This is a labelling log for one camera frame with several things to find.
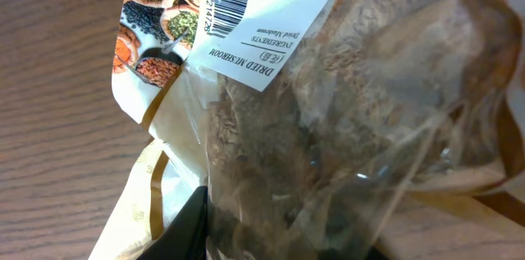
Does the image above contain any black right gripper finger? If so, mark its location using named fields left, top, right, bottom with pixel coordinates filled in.
left=137, top=185, right=208, bottom=260

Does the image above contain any dried mushroom bag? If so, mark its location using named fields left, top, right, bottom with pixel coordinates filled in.
left=91, top=0, right=524, bottom=259

